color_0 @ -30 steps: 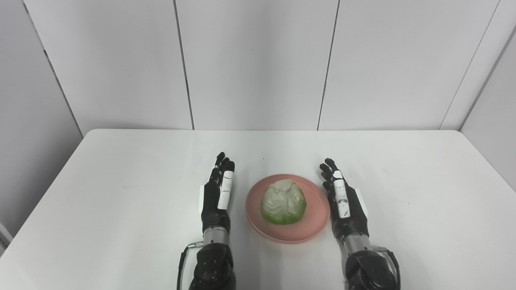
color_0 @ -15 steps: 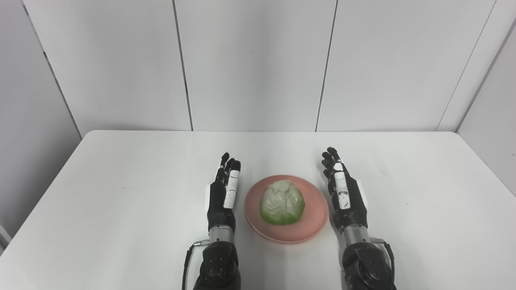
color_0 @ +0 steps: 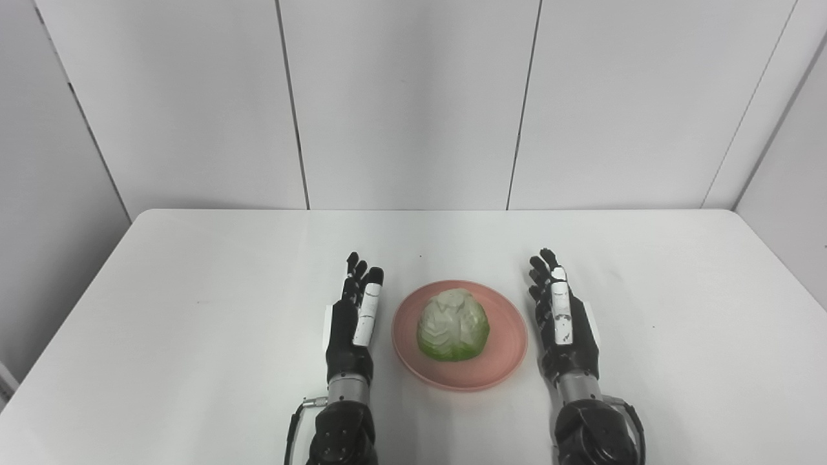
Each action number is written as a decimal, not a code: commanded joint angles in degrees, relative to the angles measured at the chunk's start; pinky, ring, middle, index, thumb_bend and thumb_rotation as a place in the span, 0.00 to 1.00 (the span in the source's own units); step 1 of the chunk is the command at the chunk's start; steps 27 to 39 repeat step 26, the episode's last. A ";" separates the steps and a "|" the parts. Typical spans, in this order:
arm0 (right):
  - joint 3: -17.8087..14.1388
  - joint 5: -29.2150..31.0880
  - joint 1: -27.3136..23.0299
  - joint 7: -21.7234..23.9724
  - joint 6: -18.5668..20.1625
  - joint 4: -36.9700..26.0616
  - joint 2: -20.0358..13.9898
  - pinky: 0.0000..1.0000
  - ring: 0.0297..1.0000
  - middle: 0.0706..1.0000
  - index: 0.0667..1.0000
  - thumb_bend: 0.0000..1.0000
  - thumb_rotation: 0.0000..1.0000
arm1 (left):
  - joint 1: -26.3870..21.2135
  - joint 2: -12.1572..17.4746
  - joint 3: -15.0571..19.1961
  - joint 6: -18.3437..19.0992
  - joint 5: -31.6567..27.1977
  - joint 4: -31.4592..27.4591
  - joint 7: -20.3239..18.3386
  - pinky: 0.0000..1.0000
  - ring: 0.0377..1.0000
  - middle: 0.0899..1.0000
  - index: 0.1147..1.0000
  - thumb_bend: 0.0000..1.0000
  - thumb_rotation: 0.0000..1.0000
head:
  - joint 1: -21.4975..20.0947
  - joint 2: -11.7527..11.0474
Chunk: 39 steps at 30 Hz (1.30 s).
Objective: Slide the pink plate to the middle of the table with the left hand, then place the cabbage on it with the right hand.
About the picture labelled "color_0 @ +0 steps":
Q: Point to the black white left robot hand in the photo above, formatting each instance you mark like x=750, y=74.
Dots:
x=342, y=342

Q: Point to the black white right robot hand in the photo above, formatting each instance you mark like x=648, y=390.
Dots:
x=581, y=349

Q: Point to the pink round plate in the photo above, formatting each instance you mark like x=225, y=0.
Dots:
x=504, y=342

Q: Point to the green white toy cabbage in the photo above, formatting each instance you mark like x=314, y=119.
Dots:
x=452, y=326

